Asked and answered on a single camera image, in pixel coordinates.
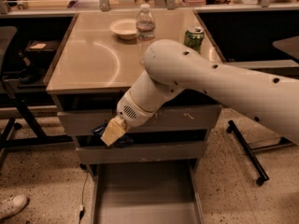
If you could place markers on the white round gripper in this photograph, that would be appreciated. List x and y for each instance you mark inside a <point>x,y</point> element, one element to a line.
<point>135,110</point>

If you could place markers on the dark blue rxbar wrapper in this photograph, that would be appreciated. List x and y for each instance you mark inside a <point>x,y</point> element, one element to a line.
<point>124,141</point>

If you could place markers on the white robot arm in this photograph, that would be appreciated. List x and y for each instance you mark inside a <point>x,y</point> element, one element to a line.
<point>171,67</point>

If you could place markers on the grey middle drawer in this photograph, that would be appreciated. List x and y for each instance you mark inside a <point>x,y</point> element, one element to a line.
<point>140,153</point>

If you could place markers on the grey top drawer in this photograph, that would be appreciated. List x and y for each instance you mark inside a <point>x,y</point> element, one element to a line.
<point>166,119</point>

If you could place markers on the grey open bottom drawer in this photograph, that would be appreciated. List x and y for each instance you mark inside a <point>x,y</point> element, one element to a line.
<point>161,192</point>

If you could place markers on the grey drawer cabinet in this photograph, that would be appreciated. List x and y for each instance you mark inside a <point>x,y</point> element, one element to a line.
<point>96,68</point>

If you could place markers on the white paper bowl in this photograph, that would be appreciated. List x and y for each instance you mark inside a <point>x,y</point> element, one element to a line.
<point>124,29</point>

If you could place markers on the black shoe on shelf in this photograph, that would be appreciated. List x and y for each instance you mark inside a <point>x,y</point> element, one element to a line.
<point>29,74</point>

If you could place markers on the clear plastic water bottle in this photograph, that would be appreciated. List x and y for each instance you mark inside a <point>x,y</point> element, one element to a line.
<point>145,29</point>

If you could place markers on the black box with note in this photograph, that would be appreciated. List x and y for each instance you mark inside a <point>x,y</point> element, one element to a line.
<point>42,46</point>

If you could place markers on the green soda can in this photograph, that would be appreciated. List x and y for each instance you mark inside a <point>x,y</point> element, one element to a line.
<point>194,37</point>

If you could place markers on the white sneaker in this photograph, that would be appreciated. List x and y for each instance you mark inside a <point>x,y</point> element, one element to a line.
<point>12,206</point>

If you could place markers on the black wheeled stand base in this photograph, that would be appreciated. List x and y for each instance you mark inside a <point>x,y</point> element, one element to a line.
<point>253,147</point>

